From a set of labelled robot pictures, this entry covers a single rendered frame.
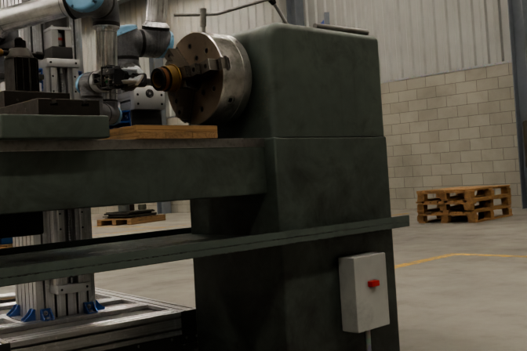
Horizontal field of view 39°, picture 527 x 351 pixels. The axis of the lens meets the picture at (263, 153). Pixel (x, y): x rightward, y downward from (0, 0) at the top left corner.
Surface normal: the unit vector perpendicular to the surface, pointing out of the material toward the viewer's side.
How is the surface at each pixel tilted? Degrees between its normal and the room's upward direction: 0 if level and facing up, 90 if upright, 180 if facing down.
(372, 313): 90
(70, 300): 90
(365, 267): 90
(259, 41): 90
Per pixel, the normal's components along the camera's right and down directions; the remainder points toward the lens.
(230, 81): 0.69, 0.13
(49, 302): 0.60, -0.07
